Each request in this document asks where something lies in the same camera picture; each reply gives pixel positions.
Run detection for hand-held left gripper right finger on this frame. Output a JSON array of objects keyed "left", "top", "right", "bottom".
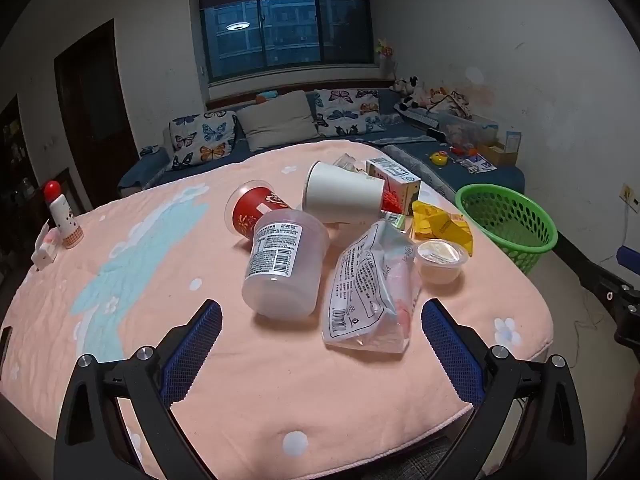
[{"left": 421, "top": 298, "right": 588, "bottom": 480}]

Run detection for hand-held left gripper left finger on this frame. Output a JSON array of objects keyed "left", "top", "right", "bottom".
[{"left": 52, "top": 299, "right": 223, "bottom": 480}]

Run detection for clear printed plastic package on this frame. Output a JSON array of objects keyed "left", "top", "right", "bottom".
[{"left": 321, "top": 220, "right": 423, "bottom": 356}]

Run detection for yellow wrapper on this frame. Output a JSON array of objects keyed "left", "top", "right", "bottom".
[{"left": 411, "top": 200, "right": 473, "bottom": 256}]

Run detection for green plastic mesh basket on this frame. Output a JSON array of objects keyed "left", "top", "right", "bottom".
[{"left": 455, "top": 183, "right": 558, "bottom": 276}]

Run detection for red plastic cup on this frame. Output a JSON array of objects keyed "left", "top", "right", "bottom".
[{"left": 225, "top": 180, "right": 293, "bottom": 243}]

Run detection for small clear pudding cup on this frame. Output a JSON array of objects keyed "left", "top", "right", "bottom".
[{"left": 414, "top": 240, "right": 470, "bottom": 286}]

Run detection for translucent labelled plastic tub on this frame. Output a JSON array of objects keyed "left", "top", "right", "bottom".
[{"left": 241, "top": 210, "right": 330, "bottom": 320}]

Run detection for red and white drink carton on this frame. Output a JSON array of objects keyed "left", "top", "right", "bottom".
[{"left": 365, "top": 156, "right": 422, "bottom": 216}]

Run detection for open cardboard box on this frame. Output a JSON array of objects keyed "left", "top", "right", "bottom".
[{"left": 477, "top": 142, "right": 521, "bottom": 167}]

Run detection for printed booklet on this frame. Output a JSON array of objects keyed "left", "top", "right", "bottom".
[{"left": 460, "top": 155, "right": 498, "bottom": 173}]

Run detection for small white plastic object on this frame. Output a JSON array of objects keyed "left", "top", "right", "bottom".
[{"left": 31, "top": 225, "right": 58, "bottom": 268}]

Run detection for red-capped white bottle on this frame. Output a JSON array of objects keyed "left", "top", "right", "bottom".
[{"left": 44, "top": 181, "right": 85, "bottom": 250}]

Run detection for striped grey cover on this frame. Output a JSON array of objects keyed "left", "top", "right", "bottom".
[{"left": 382, "top": 142, "right": 457, "bottom": 197}]

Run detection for white paper cup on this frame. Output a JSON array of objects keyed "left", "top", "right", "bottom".
[{"left": 302, "top": 161, "right": 386, "bottom": 223}]

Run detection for clear storage box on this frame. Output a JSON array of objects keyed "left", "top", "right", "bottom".
[{"left": 437, "top": 110, "right": 501, "bottom": 150}]

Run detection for small clear wrapper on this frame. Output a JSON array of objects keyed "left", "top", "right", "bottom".
[{"left": 334, "top": 154, "right": 368, "bottom": 176}]

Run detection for small butterfly print pillow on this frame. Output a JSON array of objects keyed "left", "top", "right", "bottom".
[{"left": 169, "top": 110, "right": 240, "bottom": 171}]

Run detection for blue sofa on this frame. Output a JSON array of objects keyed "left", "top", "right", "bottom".
[{"left": 117, "top": 87, "right": 526, "bottom": 201}]

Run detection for beige pillow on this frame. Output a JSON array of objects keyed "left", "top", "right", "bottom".
[{"left": 236, "top": 91, "right": 321, "bottom": 152}]

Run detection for dark shelf unit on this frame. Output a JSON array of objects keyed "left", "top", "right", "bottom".
[{"left": 0, "top": 95, "right": 40, "bottom": 266}]

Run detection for large butterfly print pillow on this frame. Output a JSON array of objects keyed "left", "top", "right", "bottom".
[{"left": 312, "top": 88, "right": 388, "bottom": 137}]

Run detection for dark wooden door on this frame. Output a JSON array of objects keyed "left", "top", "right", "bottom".
[{"left": 54, "top": 19, "right": 138, "bottom": 211}]

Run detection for black and white plush toy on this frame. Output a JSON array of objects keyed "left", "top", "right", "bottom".
[{"left": 390, "top": 76, "right": 426, "bottom": 111}]

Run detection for colourful pinwheel flowers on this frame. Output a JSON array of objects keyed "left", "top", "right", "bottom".
[{"left": 375, "top": 37, "right": 397, "bottom": 78}]

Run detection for window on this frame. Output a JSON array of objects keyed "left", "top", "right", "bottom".
[{"left": 197, "top": 0, "right": 376, "bottom": 83}]

